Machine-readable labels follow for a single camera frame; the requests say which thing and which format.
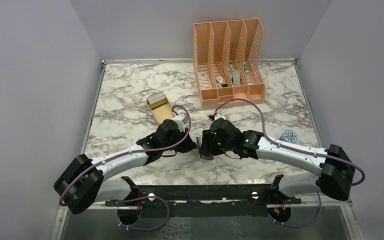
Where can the small box in organizer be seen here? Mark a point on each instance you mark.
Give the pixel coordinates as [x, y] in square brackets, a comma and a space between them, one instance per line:
[220, 82]

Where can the tan oval card tray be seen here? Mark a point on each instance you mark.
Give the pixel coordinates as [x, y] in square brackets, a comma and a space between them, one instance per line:
[161, 110]

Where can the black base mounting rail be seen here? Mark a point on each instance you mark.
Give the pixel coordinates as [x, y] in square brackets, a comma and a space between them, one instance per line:
[158, 201]

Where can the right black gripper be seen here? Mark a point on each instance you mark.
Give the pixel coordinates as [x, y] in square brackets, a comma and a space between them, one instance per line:
[207, 147]

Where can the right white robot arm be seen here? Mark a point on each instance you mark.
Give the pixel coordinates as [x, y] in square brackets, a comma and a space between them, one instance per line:
[328, 170]

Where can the green white tube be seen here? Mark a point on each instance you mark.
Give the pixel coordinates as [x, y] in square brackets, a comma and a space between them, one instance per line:
[245, 66]

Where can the orange plastic file organizer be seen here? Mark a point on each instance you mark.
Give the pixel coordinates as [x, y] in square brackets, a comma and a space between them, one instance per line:
[219, 47]

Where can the brown leather card holder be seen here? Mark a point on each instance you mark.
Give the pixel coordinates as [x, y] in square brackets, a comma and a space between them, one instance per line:
[199, 144]

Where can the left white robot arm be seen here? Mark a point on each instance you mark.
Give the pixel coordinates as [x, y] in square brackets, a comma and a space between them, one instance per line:
[80, 183]

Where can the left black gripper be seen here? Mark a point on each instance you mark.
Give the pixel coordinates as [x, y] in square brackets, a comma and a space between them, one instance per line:
[188, 145]

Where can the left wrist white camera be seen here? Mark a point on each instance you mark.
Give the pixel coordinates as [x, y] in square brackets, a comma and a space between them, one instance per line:
[181, 119]

